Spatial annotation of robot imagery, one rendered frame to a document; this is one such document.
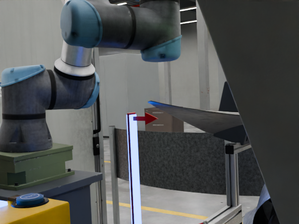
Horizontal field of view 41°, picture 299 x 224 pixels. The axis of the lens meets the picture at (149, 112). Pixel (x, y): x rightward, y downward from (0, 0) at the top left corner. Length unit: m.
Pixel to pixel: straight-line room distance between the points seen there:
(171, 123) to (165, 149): 4.75
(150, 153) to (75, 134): 0.55
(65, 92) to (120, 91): 9.43
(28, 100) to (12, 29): 1.37
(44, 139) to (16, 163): 0.11
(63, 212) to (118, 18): 0.32
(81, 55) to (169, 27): 0.44
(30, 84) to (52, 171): 0.25
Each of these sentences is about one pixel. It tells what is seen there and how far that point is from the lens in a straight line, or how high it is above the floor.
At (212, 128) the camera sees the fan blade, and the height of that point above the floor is 1.15.
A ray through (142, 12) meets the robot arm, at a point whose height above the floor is 1.37.
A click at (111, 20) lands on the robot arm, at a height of 1.35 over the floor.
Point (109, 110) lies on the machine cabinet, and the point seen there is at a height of 0.76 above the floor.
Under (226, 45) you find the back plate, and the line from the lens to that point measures 0.29.
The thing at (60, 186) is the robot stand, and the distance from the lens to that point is 1.06.
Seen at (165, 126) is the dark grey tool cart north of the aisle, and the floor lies 0.56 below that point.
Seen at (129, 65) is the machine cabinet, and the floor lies 1.95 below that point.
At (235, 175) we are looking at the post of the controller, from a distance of 1.28.
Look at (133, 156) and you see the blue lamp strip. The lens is 0.80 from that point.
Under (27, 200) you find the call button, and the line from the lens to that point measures 0.62.
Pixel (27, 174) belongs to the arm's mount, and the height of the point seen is 1.03.
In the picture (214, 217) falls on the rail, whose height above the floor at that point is 0.86.
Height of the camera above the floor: 1.23
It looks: 3 degrees down
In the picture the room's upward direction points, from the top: 3 degrees counter-clockwise
